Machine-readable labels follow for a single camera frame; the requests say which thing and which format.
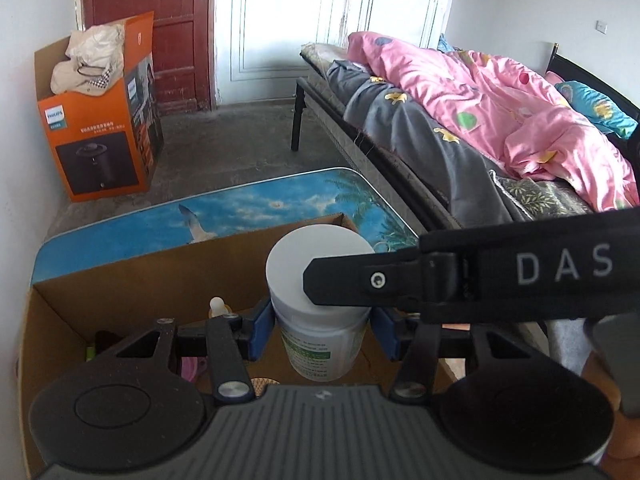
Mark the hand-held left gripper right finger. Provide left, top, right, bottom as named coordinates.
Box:
left=371, top=305, right=533, bottom=405

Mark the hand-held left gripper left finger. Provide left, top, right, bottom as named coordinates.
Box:
left=116, top=296, right=275, bottom=407

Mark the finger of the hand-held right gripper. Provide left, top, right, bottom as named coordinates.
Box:
left=302, top=246, right=425, bottom=311

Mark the small yellow dropper bottle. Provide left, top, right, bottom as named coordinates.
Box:
left=209, top=296, right=241, bottom=320

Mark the white bottle green label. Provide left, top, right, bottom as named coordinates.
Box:
left=265, top=225, right=376, bottom=381

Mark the purple collapsible bowl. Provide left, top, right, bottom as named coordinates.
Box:
left=179, top=356, right=211, bottom=385

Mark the large brown cardboard box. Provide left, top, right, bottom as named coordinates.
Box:
left=17, top=212, right=473, bottom=478

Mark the leaf-patterned quilt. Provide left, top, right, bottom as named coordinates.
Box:
left=490, top=169, right=598, bottom=222

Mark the pink quilt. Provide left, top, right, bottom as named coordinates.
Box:
left=346, top=31, right=638, bottom=212

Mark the blue printed pillow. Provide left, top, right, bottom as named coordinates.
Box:
left=554, top=80, right=640, bottom=140

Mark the orange appliance box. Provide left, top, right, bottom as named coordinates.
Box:
left=34, top=11, right=165, bottom=203

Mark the white panel door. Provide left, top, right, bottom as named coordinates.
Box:
left=215, top=0, right=453, bottom=108

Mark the red wooden door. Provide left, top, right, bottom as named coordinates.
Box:
left=80, top=0, right=217, bottom=116

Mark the beige cloth bundle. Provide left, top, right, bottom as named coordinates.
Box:
left=50, top=25, right=126, bottom=97

